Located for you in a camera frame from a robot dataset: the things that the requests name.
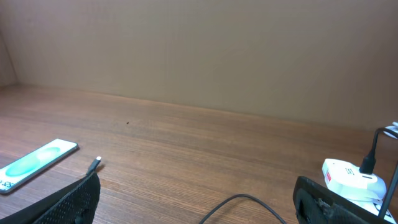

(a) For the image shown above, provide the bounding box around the Galaxy S25 smartphone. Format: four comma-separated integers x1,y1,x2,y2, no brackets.
1,139,78,195

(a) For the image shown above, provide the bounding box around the white power strip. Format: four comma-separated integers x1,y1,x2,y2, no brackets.
352,200,397,224

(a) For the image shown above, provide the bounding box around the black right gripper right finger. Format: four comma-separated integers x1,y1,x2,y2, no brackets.
293,176,389,224

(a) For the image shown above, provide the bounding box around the black USB charging cable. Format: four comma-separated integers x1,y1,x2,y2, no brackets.
86,127,398,224

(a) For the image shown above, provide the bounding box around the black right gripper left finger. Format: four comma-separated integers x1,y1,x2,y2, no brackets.
1,171,101,224

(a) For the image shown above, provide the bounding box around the white charger adapter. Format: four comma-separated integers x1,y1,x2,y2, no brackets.
322,159,387,201

